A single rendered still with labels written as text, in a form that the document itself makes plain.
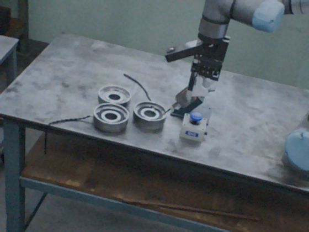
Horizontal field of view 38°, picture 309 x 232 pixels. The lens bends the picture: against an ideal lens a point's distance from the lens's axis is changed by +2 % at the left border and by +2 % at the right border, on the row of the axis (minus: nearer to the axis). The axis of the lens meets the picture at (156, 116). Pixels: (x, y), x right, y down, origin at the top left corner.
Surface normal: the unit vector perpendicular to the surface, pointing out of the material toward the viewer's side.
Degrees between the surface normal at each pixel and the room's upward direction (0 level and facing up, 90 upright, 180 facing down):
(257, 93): 0
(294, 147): 97
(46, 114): 0
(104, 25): 90
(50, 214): 0
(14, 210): 90
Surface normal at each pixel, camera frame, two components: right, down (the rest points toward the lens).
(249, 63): -0.18, 0.54
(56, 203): 0.16, -0.81
